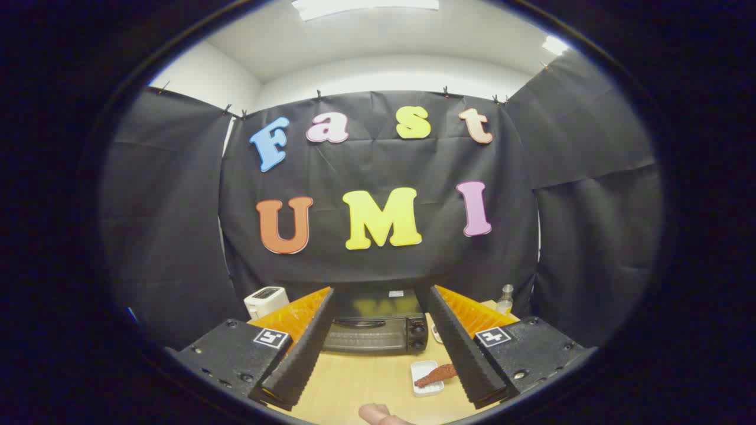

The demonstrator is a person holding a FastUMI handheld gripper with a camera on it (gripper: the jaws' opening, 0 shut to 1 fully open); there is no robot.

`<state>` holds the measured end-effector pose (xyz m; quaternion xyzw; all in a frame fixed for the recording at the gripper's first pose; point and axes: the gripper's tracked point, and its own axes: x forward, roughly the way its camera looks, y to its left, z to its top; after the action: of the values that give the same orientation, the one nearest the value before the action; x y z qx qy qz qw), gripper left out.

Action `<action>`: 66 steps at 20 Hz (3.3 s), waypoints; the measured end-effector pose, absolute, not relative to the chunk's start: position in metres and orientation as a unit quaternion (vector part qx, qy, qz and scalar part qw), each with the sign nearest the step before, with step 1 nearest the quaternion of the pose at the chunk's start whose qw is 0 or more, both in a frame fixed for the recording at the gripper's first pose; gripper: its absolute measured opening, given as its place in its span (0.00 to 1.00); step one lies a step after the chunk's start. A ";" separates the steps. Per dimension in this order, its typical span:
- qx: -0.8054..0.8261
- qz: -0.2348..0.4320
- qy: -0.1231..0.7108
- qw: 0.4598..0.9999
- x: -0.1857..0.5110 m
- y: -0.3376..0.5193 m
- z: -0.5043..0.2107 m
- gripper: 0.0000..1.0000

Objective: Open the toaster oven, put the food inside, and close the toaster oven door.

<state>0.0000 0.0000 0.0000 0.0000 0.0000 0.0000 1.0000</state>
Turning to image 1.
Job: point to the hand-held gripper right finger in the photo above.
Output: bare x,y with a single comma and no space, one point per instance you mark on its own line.
463,354

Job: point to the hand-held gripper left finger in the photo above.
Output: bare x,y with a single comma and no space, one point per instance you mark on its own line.
304,354

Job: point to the red raw meat slice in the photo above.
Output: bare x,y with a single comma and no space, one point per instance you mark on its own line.
434,376

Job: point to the black toaster oven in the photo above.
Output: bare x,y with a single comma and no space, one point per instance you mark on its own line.
378,339

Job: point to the white bread toaster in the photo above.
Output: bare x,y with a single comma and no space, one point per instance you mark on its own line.
264,300

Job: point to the white divided plate with beans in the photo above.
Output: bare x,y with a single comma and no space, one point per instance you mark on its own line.
436,333

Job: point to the small white rectangular tray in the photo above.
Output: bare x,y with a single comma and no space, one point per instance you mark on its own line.
422,370

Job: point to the clear glass bottle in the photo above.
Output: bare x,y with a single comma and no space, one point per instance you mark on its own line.
505,302

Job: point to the small ceiling light panel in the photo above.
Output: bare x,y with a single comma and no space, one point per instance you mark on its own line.
555,45

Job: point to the long ceiling light panel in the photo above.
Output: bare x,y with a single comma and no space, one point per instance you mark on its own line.
366,7

